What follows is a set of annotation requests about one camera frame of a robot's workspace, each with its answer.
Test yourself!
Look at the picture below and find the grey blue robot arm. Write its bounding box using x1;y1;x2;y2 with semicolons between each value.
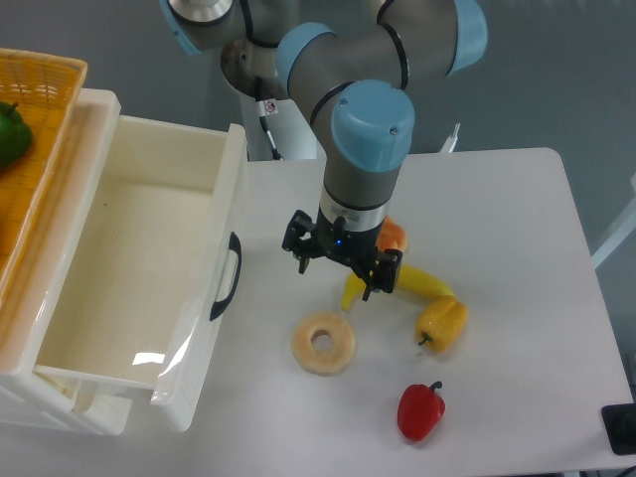
161;1;488;294

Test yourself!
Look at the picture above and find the white table leg frame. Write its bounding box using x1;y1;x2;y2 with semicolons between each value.
590;171;636;269

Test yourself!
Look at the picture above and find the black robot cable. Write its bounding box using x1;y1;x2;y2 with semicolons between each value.
253;76;284;161

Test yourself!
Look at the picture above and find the white plastic drawer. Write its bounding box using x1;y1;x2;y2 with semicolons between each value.
36;116;247;433

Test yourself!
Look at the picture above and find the yellow banana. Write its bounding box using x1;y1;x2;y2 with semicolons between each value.
340;264;455;312

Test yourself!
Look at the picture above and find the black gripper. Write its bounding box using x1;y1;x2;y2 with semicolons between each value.
282;210;403;301

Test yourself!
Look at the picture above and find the black drawer handle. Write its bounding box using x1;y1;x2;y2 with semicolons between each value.
210;232;242;322

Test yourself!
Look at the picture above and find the red bell pepper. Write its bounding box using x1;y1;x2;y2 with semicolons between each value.
397;381;446;442

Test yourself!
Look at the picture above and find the yellow bell pepper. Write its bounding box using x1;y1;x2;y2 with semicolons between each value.
414;295;469;353

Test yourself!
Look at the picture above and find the orange wicker basket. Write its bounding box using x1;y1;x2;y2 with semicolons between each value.
1;48;87;298

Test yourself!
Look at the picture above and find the green bell pepper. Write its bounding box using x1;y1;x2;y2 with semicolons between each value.
1;101;33;168

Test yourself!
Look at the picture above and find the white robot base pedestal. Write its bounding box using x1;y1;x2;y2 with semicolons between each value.
220;39;319;161

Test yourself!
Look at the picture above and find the orange peach fruit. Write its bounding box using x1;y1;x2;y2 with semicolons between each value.
376;216;408;252

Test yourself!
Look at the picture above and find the black device at edge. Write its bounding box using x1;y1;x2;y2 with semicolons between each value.
601;402;635;455

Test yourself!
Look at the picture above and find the white drawer cabinet frame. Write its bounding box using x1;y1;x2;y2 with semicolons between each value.
1;88;131;435

